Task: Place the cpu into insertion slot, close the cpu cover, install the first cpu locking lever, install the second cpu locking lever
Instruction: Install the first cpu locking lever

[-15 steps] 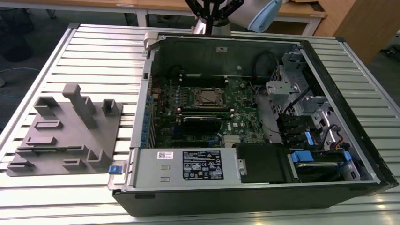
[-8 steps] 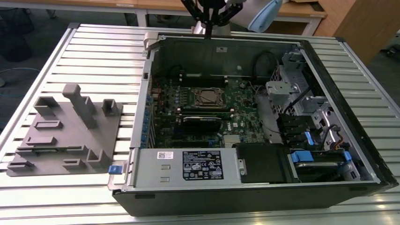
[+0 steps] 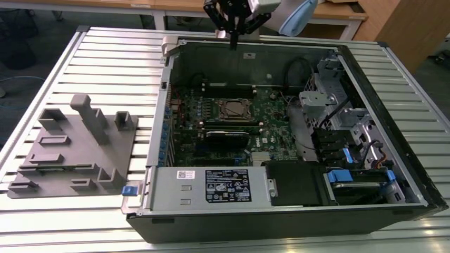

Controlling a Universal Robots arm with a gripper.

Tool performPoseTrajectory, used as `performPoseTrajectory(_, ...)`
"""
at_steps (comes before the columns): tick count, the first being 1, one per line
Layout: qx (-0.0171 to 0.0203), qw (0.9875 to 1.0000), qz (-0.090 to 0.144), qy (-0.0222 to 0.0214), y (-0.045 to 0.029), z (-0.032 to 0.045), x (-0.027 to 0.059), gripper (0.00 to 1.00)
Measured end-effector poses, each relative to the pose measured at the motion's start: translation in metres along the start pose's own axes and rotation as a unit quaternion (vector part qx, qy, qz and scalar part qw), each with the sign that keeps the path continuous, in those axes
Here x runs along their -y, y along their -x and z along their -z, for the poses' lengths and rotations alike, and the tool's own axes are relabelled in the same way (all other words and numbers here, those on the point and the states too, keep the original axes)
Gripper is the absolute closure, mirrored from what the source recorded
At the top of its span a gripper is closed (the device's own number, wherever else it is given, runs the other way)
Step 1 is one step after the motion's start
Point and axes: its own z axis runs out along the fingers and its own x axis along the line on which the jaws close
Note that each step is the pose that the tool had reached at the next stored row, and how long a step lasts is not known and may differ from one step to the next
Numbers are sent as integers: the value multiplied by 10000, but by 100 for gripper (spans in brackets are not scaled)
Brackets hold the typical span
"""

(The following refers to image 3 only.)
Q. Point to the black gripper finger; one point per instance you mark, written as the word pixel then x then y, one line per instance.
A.
pixel 252 25
pixel 219 19

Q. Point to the silver CPU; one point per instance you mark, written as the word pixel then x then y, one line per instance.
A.
pixel 235 109

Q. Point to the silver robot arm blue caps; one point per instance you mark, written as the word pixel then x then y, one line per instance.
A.
pixel 297 18

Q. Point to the black RAM slot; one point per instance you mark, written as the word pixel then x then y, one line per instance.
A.
pixel 231 95
pixel 231 123
pixel 231 88

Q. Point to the CPU socket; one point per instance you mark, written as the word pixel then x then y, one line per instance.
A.
pixel 224 119

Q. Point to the small white case sticker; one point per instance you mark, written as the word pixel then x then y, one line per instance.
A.
pixel 248 54

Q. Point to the green motherboard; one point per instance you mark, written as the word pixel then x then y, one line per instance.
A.
pixel 277 131

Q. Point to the metal drive cage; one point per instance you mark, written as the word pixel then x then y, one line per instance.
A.
pixel 351 116

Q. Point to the black graphics card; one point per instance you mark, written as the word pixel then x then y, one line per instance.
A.
pixel 225 141

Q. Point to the wooden cabinet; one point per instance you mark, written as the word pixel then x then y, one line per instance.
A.
pixel 411 26

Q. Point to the black drive bay block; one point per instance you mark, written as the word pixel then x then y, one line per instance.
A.
pixel 330 142

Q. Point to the silver chipset heatsink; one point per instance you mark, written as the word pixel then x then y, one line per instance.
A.
pixel 261 156

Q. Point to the dark office chair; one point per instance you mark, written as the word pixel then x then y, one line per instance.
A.
pixel 440 56

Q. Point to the black office chair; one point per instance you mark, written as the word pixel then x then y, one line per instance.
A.
pixel 17 39

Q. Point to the white barcode sticker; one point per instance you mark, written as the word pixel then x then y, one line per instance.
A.
pixel 185 174

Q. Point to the black power supply label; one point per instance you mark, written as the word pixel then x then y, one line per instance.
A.
pixel 225 184

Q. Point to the black fan shroud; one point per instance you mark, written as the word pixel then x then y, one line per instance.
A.
pixel 295 184

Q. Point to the hard disk in blue carrier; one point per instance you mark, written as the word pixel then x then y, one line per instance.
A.
pixel 339 176

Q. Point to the grey parts rack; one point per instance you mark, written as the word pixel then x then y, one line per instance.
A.
pixel 80 158

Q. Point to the silver power supply unit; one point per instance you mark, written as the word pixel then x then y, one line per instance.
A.
pixel 168 189

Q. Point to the blue case latch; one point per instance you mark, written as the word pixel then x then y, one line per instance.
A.
pixel 129 191

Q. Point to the black PC case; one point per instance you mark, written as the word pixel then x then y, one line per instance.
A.
pixel 245 226

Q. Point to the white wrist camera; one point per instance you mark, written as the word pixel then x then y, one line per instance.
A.
pixel 263 5

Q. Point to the silver metal bracket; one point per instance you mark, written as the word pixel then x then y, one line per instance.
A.
pixel 312 101

